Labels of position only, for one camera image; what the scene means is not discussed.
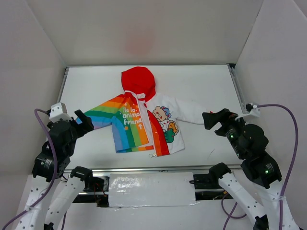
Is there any white foil-covered plate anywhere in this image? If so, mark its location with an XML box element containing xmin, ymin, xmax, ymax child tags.
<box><xmin>108</xmin><ymin>172</ymin><xmax>197</xmax><ymax>207</ymax></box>

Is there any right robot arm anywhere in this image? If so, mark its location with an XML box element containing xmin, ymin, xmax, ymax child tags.
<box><xmin>202</xmin><ymin>104</ymin><xmax>300</xmax><ymax>230</ymax></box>

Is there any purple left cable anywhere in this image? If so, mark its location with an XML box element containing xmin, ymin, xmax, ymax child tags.
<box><xmin>1</xmin><ymin>108</ymin><xmax>67</xmax><ymax>230</ymax></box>

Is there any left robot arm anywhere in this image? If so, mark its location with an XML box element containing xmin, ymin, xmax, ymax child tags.
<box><xmin>16</xmin><ymin>106</ymin><xmax>94</xmax><ymax>230</ymax></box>

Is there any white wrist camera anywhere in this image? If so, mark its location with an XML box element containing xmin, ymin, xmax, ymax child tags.
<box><xmin>235</xmin><ymin>103</ymin><xmax>260</xmax><ymax>122</ymax></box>
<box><xmin>49</xmin><ymin>103</ymin><xmax>72</xmax><ymax>123</ymax></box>

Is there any rainbow and white hooded jacket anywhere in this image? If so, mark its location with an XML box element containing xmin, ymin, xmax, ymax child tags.
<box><xmin>84</xmin><ymin>67</ymin><xmax>206</xmax><ymax>157</ymax></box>

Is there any purple cable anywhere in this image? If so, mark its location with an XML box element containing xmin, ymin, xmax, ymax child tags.
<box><xmin>221</xmin><ymin>103</ymin><xmax>299</xmax><ymax>230</ymax></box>
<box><xmin>1</xmin><ymin>108</ymin><xmax>67</xmax><ymax>230</ymax></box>

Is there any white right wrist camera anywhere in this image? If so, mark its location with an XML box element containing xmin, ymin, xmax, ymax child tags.
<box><xmin>235</xmin><ymin>103</ymin><xmax>260</xmax><ymax>122</ymax></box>

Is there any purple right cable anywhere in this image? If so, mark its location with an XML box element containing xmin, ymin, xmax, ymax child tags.
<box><xmin>221</xmin><ymin>103</ymin><xmax>299</xmax><ymax>230</ymax></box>

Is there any aluminium table frame rail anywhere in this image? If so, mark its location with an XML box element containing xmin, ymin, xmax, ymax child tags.
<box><xmin>64</xmin><ymin>165</ymin><xmax>243</xmax><ymax>173</ymax></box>

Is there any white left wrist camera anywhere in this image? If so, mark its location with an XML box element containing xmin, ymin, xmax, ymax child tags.
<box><xmin>49</xmin><ymin>103</ymin><xmax>72</xmax><ymax>123</ymax></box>

